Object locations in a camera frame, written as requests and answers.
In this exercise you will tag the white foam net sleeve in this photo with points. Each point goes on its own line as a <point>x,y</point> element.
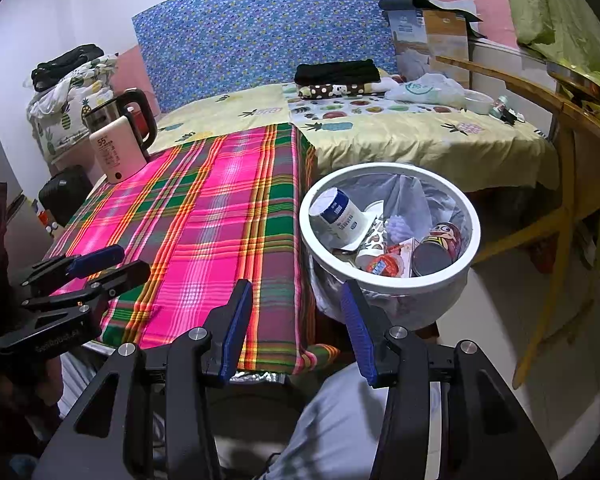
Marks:
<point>397,227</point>

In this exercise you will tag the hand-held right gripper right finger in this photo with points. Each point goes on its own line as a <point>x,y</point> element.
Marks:
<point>357,330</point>

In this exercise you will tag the blue floral headboard cloth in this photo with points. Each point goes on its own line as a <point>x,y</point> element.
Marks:
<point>280,25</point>

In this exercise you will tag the green cloth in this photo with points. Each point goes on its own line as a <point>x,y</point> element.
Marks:
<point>555,5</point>

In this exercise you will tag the white fruit print cloth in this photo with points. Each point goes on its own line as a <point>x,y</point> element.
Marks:
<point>370,107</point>

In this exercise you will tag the small black gadget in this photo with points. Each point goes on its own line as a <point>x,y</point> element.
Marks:
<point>512,117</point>

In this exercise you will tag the cream electric heating cup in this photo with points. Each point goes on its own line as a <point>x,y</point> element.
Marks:
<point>115,152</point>

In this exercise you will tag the red milk drink can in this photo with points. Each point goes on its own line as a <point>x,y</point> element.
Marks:
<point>440,240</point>

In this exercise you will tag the steel basin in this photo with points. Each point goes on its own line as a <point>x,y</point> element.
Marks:
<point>580,80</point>

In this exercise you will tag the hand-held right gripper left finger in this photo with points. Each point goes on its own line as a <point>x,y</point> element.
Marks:
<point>235,330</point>

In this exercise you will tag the black bag beside table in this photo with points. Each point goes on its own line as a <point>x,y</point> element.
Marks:
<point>65,192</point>

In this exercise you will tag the brown polka dot pillow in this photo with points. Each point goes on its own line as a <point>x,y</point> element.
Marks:
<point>330,91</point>

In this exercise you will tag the black clothes on bedding pile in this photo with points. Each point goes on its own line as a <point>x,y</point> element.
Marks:
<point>65,65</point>

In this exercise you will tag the pink green plaid tablecloth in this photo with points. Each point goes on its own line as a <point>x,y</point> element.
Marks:
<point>205,220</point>

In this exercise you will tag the yellow pineapple bed sheet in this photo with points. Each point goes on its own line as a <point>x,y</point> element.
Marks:
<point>430,145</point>

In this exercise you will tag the white plastic bowl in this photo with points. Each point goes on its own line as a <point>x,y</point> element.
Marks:
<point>477,101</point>

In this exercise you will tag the pile of pineapple bedding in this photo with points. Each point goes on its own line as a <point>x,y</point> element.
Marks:
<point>65,115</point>

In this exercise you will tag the patterned paper cup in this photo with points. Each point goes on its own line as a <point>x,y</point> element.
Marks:
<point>372,242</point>

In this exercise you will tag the brown cardboard box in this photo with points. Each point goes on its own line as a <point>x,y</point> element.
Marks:
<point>447,45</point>

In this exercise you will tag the wooden folding table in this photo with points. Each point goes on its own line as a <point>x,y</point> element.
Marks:
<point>565,160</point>

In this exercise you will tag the white round waste bin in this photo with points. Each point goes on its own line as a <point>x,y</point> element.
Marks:
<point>430,292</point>

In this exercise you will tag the clear plastic bin liner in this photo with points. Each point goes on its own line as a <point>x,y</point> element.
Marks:
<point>330,292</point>

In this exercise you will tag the red lidded snack cup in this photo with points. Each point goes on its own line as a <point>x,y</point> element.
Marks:
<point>385,265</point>

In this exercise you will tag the black folded clothing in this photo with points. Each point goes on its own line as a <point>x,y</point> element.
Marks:
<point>337,71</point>

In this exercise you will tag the small glass bottle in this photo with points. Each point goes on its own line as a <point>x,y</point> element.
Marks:
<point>500,106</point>

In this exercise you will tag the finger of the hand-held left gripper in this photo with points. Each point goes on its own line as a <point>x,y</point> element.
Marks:
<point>125,275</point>
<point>97,257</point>

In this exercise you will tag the white yogurt cup blue label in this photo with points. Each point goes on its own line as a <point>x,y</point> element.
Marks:
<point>342,215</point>

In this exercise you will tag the red white small packet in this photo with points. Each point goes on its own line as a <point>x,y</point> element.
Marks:
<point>49,221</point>

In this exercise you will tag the white plastic bag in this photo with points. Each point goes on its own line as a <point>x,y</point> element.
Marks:
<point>425,89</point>

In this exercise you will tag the person's grey trouser leg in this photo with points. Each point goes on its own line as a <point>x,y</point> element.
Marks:
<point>340,425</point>

